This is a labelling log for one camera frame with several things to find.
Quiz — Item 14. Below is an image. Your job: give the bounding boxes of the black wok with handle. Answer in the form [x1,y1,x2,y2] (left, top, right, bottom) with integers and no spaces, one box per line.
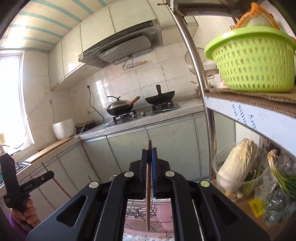
[145,84,175,105]

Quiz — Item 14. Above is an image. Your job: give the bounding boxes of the pink cup right side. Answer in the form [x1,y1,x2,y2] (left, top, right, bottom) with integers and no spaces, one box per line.
[157,202,174,232]

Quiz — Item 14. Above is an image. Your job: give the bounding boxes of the white rice cooker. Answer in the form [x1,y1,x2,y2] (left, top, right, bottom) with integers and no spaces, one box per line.
[52,118,75,140]

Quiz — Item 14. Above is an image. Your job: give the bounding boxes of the wooden cutting board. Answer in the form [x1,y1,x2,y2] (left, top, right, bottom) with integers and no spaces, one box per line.
[24,137,74,164]

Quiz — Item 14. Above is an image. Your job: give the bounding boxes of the gas stove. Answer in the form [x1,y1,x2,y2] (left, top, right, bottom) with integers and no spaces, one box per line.
[103,101,180,128]

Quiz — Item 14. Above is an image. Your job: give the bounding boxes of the cardboard shelf board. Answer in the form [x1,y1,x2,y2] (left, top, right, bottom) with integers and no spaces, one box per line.
[205,86,296,118]

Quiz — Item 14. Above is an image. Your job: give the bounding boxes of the green plastic basket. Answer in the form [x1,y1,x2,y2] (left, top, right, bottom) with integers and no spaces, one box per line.
[205,26,295,92]

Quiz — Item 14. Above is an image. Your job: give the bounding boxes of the floral white cloth mat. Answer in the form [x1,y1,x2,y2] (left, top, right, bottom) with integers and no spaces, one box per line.
[122,232,175,241]

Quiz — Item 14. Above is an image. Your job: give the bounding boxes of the range hood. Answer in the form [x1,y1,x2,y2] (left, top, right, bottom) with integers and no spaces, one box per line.
[78,19,163,68]

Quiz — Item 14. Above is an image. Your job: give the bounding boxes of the green onions in bag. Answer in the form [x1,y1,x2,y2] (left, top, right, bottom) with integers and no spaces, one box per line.
[254,149,295,226]

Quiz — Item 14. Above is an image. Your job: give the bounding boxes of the pink drip tray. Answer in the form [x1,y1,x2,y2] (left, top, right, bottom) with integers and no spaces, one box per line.
[124,226,174,234]

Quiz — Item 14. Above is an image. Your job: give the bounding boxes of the metal shelf pole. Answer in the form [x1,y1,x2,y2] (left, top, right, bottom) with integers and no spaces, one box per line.
[162,0,217,181]

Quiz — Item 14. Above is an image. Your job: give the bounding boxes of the left hand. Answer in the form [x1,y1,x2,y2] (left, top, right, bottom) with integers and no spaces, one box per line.
[10,199,41,231]

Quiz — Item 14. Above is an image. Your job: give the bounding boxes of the metal wire utensil rack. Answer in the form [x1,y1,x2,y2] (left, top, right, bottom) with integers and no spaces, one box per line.
[125,199,171,229]

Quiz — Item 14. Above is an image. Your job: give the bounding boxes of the wooden chopstick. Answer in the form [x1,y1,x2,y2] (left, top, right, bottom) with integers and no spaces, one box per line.
[145,140,152,232]

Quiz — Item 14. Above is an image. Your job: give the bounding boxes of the black wok with lid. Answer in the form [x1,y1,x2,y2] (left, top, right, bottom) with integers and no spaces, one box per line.
[106,96,140,116]

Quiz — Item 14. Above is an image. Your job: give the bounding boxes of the napa cabbage in bag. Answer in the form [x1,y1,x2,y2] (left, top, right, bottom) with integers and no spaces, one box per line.
[216,138,258,199]

